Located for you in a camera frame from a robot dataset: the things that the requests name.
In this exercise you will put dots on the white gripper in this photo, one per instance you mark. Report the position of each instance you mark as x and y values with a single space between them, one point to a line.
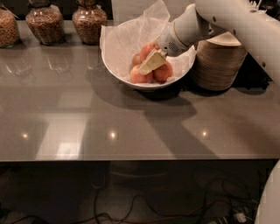
168 40

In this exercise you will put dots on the white tissue paper liner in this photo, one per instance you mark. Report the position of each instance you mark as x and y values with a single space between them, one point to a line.
125 40

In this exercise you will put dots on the left glass cereal jar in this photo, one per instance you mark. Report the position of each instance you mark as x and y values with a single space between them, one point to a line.
9 32

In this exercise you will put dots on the glass cereal jar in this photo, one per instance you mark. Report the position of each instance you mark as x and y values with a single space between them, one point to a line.
45 22
9 32
88 21

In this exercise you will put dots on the right glass cereal jar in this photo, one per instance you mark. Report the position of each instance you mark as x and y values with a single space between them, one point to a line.
88 21

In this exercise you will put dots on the white power plug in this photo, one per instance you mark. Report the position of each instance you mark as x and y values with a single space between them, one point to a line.
240 217

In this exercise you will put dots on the front stack paper bowls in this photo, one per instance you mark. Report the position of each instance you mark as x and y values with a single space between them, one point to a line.
218 61

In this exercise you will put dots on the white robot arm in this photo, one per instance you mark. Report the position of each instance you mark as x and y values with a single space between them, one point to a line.
258 33

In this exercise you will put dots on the white ceramic bowl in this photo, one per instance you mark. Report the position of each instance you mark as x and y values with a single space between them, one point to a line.
145 85

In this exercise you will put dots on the middle glass cereal jar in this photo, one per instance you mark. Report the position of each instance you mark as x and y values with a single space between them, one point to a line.
45 22

